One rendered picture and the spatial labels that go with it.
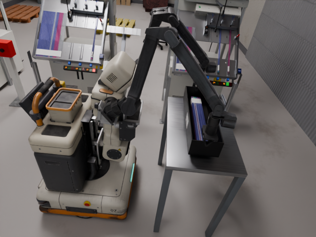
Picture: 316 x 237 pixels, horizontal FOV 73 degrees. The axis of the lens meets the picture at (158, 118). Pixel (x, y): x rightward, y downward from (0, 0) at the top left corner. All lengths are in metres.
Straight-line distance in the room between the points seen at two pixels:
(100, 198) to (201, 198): 0.91
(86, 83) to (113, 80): 1.76
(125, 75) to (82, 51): 1.36
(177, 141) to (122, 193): 0.62
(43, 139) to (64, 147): 0.12
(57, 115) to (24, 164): 1.07
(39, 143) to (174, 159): 0.77
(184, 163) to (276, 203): 1.33
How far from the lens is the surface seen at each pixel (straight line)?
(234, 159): 1.34
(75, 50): 2.49
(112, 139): 1.43
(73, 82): 2.96
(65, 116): 1.40
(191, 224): 1.95
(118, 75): 1.15
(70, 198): 1.73
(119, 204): 1.67
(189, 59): 0.95
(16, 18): 6.38
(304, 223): 2.40
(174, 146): 1.29
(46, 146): 1.39
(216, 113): 1.01
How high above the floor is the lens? 1.71
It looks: 38 degrees down
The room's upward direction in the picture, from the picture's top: 7 degrees clockwise
